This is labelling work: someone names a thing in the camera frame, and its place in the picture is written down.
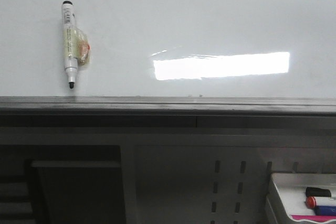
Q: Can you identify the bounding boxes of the red capped marker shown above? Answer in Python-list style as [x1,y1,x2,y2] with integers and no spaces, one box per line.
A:
[306,196,336,209]

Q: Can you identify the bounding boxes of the pink whiteboard eraser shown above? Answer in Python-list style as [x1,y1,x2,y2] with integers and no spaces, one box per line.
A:
[290,215,335,223]

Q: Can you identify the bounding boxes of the white glossy whiteboard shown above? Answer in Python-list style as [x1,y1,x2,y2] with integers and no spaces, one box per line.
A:
[1,0,335,99]

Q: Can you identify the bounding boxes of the black marker in bin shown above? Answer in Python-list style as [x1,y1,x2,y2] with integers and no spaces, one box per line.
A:
[305,187,332,197]

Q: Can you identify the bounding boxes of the white plastic marker bin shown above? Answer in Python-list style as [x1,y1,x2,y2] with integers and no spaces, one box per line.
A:
[265,173,335,223]

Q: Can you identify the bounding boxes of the white whiteboard marker with tape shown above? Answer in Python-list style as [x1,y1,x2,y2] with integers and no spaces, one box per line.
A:
[61,1,91,89]

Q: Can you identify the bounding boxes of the dark cabinet with shelf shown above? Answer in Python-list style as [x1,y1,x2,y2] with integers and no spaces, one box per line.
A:
[1,145,126,223]

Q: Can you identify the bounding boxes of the white slotted pegboard panel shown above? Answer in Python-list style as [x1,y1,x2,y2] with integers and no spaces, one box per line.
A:
[134,145,335,223]

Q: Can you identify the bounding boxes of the blue capped marker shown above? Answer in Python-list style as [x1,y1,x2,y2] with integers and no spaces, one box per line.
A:
[314,206,336,216]

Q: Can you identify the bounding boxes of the grey aluminium whiteboard tray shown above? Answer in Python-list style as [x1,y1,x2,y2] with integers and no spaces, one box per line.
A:
[1,96,335,129]

